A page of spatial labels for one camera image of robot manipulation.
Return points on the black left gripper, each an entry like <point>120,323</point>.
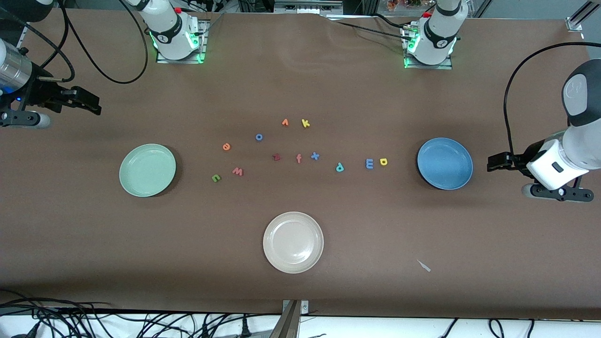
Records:
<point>523,158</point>

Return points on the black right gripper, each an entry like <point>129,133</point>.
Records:
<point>42,94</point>

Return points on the pink foam letter w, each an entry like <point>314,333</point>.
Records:
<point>237,172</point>

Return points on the teal foam letter p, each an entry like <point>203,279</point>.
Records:
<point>340,168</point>

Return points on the blue plate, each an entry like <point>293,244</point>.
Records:
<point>444,163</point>

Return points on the light green plate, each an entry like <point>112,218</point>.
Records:
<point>147,170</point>

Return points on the small white tape scrap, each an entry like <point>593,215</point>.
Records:
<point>424,265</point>

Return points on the colourful small clutter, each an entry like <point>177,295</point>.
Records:
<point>404,3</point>

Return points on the black equipment box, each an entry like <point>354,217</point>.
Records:
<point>256,5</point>

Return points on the beige plate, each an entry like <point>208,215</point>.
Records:
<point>293,242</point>

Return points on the dark diagonal metal bar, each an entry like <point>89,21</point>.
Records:
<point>286,324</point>

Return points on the black power plug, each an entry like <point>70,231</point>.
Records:
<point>244,327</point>

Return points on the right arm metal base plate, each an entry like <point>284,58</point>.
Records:
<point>178,61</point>

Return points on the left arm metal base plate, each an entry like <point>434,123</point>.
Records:
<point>446,66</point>

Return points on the aluminium corner bracket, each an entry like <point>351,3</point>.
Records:
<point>575,24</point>

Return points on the aluminium extrusion rail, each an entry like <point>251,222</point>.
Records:
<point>307,6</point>

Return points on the grey metal edge bracket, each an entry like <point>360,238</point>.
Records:
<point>303,306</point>

